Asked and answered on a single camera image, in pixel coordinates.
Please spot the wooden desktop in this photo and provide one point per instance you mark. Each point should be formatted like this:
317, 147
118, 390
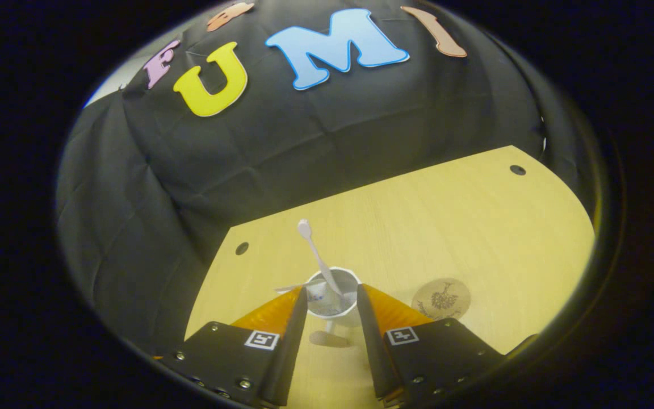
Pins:
446, 227

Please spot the round cork coaster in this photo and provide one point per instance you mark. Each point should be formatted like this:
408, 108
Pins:
440, 298

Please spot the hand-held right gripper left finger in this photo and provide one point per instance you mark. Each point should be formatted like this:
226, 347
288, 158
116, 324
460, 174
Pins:
281, 352

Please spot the white toothpaste tube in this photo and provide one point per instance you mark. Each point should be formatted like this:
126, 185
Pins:
317, 292

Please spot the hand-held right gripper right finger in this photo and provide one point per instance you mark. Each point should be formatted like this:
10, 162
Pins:
375, 352

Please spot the white toothbrush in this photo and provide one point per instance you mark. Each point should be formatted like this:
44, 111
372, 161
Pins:
318, 255

